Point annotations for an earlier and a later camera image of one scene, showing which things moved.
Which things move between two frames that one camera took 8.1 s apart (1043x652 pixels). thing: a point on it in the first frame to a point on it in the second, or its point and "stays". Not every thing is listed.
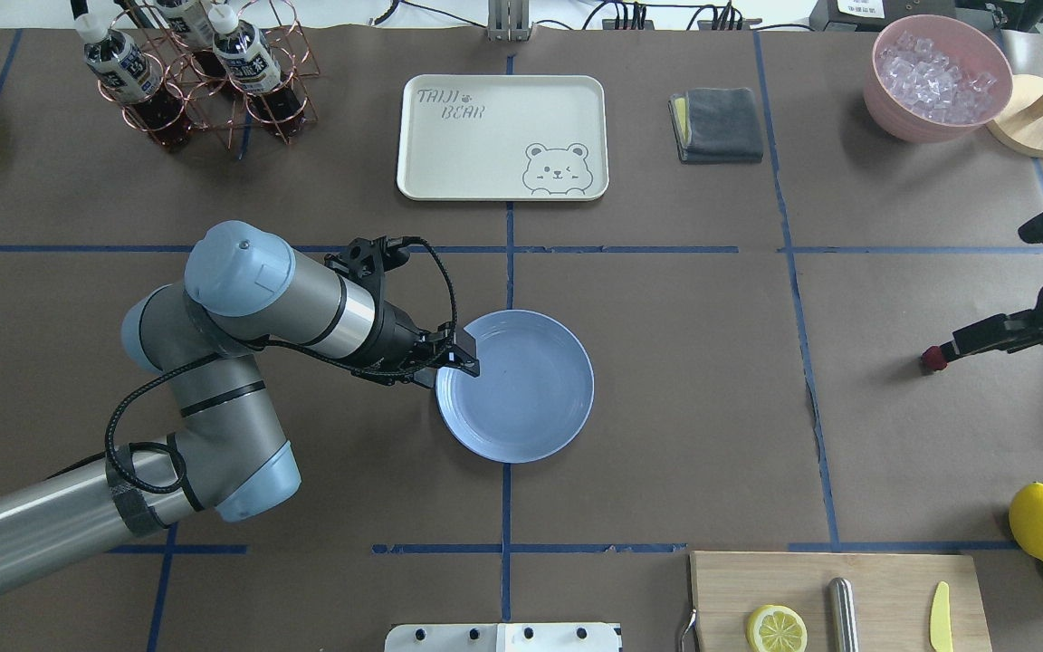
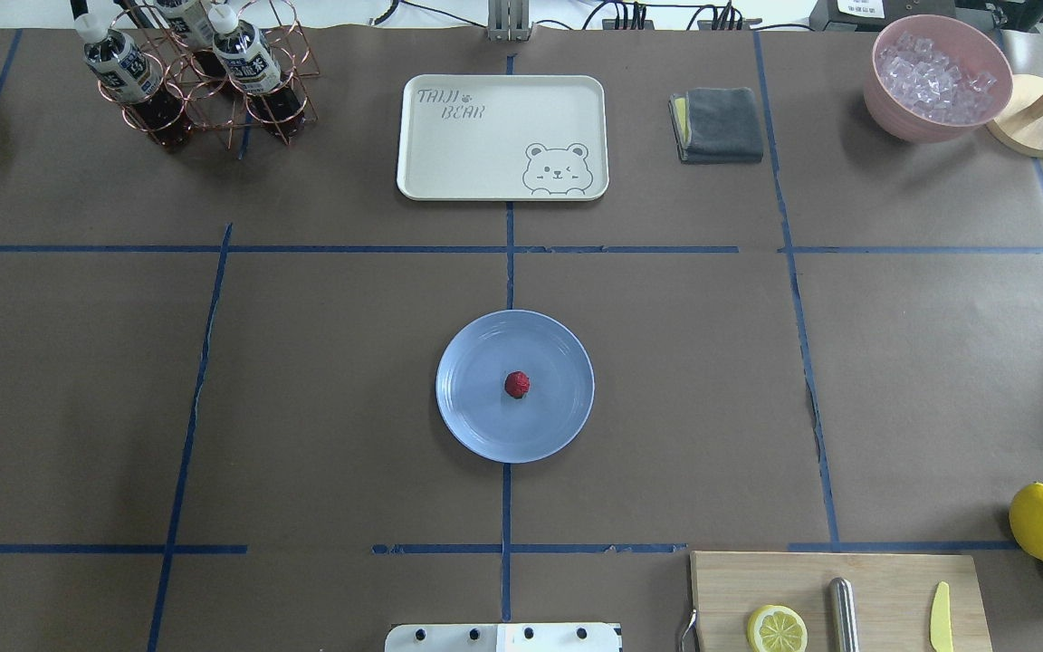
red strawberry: x=933 y=358 to x=516 y=384
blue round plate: x=533 y=395 stays
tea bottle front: x=131 y=80 stays
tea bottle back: x=187 y=21 stays
